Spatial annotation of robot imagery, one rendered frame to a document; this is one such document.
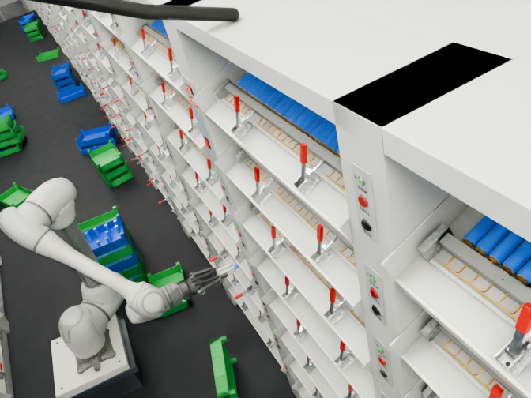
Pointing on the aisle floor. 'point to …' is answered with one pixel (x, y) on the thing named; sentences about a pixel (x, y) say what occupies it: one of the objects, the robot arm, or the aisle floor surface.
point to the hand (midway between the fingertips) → (225, 271)
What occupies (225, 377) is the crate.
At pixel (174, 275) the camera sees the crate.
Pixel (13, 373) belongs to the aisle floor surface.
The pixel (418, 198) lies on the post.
